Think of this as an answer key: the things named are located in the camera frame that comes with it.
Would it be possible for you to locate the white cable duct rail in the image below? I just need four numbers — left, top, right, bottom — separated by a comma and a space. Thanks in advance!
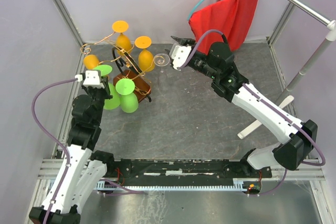
94, 178, 263, 190

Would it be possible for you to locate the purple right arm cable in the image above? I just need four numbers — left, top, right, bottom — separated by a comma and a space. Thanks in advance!
182, 29, 326, 198

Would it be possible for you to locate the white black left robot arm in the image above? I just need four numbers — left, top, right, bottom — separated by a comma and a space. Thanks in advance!
29, 46, 116, 223

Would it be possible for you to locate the clear wine glass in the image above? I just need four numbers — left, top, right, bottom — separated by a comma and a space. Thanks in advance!
153, 53, 170, 73

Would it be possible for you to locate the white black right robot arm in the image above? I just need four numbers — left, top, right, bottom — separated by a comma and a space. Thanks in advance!
173, 42, 318, 177

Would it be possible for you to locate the red cloth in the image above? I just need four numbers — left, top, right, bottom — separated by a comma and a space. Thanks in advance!
188, 0, 258, 51

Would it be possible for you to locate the green plastic goblet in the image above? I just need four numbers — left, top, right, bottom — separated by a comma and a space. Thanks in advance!
115, 78, 139, 113
94, 65, 120, 110

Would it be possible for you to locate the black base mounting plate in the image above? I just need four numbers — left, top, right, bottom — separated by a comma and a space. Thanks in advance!
103, 159, 272, 186

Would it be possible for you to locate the orange plastic goblet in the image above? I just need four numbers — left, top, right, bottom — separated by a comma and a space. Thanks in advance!
134, 36, 155, 72
112, 20, 132, 56
83, 54, 100, 70

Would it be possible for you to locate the gold wire wine glass rack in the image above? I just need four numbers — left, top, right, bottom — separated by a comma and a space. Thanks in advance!
80, 32, 152, 102

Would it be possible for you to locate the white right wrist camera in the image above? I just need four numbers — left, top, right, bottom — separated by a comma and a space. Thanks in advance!
169, 44, 192, 71

